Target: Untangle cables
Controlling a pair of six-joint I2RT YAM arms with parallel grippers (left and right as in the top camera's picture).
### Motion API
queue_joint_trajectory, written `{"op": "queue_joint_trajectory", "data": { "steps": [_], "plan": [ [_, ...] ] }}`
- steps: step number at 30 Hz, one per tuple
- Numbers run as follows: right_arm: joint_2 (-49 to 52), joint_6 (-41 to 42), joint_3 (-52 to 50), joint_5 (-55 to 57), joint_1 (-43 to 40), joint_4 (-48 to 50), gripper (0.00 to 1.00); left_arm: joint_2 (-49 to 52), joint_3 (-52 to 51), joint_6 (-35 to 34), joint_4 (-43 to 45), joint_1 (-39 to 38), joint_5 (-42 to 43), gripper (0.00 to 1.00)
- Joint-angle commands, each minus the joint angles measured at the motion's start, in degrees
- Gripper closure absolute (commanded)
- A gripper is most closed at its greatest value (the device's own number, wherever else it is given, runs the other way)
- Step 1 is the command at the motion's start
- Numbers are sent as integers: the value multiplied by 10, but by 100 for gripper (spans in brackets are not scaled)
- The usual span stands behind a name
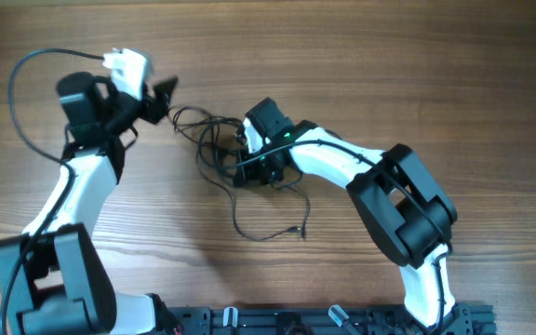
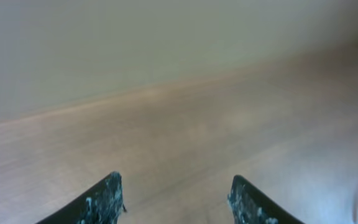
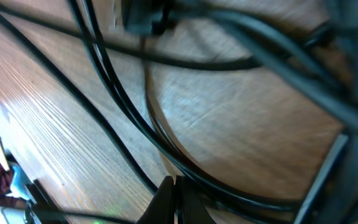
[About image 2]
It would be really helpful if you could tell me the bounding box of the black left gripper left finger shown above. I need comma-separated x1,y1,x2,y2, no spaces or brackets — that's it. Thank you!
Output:
38,171,124,224

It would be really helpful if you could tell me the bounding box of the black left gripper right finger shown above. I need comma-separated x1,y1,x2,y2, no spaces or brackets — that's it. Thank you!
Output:
227,175,303,224

